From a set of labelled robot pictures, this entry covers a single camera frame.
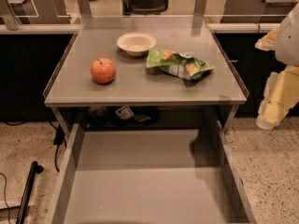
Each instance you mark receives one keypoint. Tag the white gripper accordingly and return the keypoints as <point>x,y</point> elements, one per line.
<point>288,41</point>

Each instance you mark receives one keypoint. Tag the green rice chip bag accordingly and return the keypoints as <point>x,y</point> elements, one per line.
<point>177,64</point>

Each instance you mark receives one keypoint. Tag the grey cabinet with top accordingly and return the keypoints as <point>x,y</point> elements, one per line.
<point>135,83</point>

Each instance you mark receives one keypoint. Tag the grey open top drawer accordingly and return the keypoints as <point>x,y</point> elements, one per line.
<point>149,177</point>

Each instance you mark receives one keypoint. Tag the dark round object under top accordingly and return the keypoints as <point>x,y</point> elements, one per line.
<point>97,115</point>

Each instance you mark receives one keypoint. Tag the white bowl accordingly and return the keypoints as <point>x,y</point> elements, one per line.
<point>136,43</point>

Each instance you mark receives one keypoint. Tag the white label tag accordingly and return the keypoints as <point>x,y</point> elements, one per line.
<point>124,112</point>

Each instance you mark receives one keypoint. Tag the red apple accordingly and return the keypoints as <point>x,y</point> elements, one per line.
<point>103,70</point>

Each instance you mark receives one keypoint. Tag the black pole on floor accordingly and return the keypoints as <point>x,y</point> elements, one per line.
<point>35,168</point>

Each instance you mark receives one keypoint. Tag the right metal post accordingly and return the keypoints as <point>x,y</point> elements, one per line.
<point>200,7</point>

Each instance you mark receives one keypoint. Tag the metal post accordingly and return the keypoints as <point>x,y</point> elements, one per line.
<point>84,8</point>
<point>200,7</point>

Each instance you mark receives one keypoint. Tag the left metal post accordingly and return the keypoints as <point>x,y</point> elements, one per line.
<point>84,8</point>

